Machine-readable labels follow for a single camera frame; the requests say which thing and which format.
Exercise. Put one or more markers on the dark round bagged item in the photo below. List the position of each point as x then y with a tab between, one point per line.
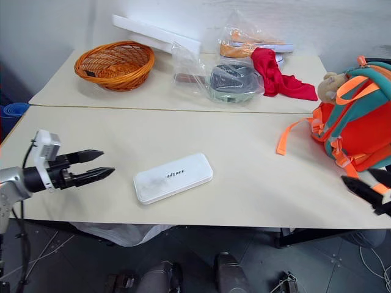
232	82

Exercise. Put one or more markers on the white plastic bag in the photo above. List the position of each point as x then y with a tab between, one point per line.
122	233

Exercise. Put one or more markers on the orange sneaker white sole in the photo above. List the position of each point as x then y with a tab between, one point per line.
235	50
259	42

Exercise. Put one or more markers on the orange wicker basket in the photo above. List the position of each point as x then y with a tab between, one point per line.
142	71

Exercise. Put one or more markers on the white foam board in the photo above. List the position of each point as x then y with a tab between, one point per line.
152	32

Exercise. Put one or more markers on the orange and teal backpack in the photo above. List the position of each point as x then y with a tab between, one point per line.
360	122

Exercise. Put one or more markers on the blue rolled mat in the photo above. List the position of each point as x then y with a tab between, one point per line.
12	114

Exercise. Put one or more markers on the black table frame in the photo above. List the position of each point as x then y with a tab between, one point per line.
320	236

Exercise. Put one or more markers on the clear plastic shoe bag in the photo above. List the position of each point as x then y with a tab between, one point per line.
241	24

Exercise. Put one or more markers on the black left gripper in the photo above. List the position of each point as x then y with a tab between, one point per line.
59	174

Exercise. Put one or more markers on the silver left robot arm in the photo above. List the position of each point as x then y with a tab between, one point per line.
9	183

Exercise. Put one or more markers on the dark rounded shape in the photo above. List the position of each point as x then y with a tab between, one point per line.
230	273
160	277

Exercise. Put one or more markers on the red cloth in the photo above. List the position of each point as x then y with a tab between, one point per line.
275	81

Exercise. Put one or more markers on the white rectangular box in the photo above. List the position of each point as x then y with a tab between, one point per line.
172	178

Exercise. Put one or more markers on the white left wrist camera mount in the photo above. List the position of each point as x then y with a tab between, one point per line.
42	143

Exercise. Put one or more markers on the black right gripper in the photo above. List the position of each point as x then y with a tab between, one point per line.
386	209

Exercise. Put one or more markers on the beige plush toy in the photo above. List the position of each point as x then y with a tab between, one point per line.
328	87

